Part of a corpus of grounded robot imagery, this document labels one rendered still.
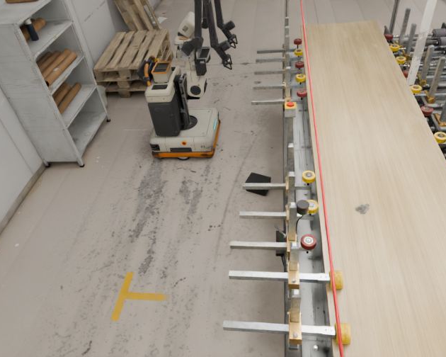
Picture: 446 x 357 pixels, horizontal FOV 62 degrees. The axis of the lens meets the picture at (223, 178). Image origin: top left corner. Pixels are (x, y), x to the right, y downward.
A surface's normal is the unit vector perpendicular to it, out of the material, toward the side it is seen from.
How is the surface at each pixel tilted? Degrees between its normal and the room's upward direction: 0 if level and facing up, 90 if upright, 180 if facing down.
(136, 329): 0
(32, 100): 90
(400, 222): 0
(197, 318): 0
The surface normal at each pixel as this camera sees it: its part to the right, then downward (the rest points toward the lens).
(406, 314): -0.11, -0.73
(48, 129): -0.11, 0.69
